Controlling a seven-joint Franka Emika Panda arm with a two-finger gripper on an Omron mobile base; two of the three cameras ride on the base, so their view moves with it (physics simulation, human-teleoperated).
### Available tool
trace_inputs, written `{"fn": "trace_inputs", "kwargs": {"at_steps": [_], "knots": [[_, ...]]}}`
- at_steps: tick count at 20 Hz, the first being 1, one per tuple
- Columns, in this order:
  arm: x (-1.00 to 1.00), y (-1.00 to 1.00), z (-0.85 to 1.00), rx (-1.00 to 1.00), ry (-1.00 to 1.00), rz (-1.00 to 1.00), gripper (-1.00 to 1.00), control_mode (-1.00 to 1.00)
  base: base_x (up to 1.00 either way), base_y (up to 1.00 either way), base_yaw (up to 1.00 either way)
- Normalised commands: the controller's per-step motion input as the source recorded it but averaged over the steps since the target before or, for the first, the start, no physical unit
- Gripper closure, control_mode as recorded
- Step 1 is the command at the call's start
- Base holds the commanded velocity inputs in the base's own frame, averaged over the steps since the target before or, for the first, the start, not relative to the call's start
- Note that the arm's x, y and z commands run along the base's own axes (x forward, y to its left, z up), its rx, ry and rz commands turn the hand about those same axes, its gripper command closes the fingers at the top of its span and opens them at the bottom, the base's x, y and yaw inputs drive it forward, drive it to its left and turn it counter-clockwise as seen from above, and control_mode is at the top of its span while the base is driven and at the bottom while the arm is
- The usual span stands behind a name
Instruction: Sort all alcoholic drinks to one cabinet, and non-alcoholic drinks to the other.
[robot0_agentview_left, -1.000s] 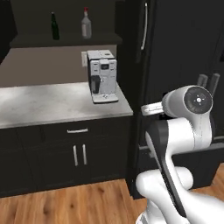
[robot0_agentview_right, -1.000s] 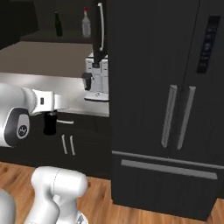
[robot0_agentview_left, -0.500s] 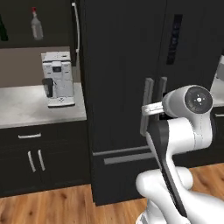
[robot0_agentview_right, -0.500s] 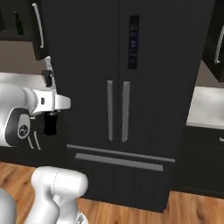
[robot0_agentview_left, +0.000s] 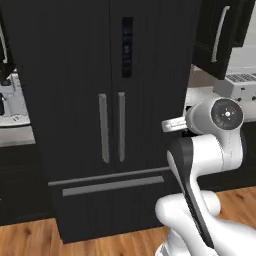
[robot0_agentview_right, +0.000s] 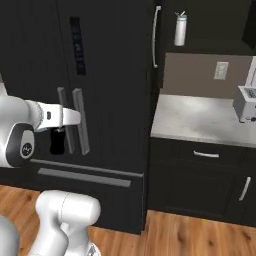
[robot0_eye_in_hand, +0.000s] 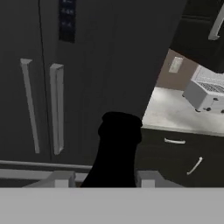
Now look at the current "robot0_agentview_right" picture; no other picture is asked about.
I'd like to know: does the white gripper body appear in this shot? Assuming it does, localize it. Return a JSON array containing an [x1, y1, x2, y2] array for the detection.
[[61, 106, 82, 128]]

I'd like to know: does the black fridge door with dispenser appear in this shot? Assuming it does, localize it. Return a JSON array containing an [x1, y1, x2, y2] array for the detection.
[[55, 0, 158, 177]]

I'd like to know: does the plain black fridge door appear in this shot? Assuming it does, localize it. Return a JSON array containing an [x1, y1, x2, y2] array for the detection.
[[0, 0, 73, 162]]

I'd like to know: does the black freezer drawer front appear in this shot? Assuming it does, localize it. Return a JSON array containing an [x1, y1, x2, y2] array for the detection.
[[0, 157, 145, 235]]

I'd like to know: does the white bottle with spout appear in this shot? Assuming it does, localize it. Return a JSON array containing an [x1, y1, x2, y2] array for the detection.
[[173, 10, 188, 47]]

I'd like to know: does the wide black base cupboard door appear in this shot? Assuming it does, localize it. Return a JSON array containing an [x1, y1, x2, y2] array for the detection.
[[148, 159, 238, 222]]

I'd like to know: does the white toaster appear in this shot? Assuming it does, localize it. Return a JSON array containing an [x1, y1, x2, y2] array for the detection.
[[232, 85, 256, 124]]

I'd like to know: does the white appliance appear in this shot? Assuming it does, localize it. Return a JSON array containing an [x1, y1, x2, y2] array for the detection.
[[245, 55, 256, 88]]

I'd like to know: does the long grey vertical fridge handle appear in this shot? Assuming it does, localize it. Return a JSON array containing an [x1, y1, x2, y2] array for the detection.
[[72, 87, 91, 156]]

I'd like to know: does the short grey vertical fridge handle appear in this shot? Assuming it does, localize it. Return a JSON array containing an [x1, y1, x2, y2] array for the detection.
[[56, 86, 76, 155]]

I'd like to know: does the grey horizontal freezer handle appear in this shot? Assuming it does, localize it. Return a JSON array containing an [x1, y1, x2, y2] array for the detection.
[[36, 167, 132, 189]]

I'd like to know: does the black wall cabinet door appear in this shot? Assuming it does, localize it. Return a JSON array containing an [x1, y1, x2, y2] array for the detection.
[[151, 0, 167, 90]]

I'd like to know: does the long silver cabinet door handle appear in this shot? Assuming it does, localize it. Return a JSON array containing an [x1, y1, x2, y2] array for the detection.
[[151, 5, 163, 70]]

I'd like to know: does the silver drawer handle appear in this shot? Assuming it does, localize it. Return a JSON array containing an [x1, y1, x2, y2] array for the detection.
[[192, 150, 221, 159]]

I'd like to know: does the white wall outlet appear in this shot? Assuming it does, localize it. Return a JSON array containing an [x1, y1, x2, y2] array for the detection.
[[213, 61, 230, 81]]

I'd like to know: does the black wall cabinet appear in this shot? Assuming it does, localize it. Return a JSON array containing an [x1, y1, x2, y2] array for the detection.
[[162, 0, 256, 57]]

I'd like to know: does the short silver cupboard door handle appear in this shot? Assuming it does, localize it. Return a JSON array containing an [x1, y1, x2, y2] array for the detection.
[[238, 176, 252, 203]]

